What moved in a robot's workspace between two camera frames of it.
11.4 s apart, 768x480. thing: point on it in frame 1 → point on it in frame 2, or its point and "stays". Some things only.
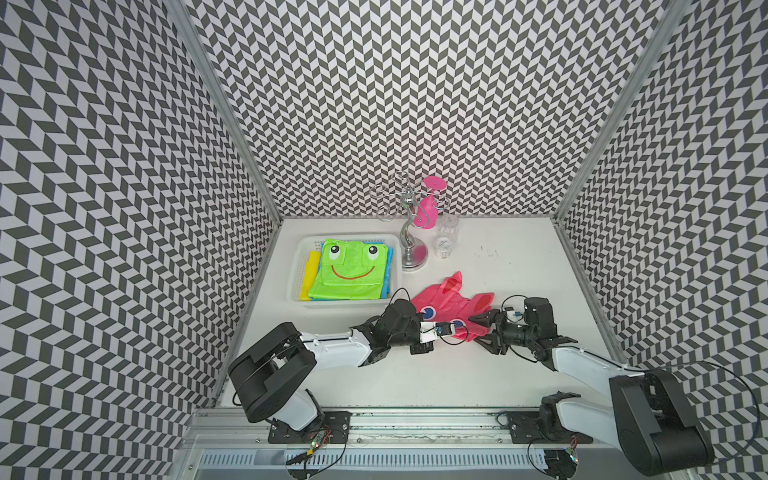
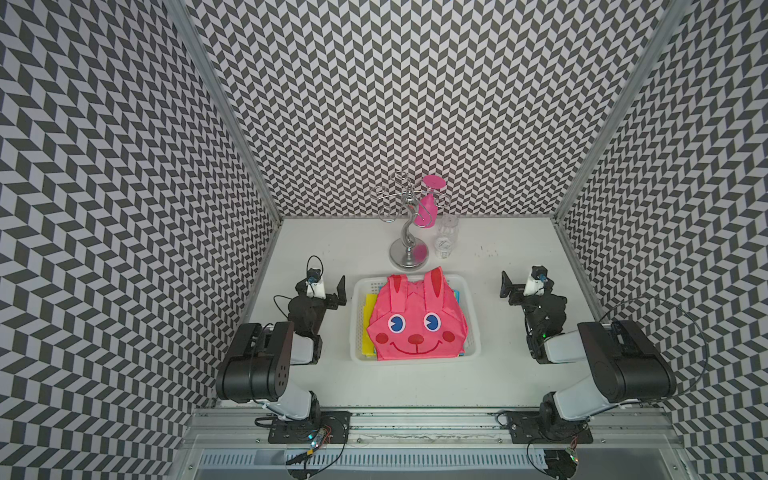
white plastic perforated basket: (303, 244) → (373, 285)
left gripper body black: (410, 336) → (329, 303)
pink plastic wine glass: (427, 214) stays
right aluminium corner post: (645, 67) stays
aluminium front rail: (221, 428) stays
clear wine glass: (448, 231) stays
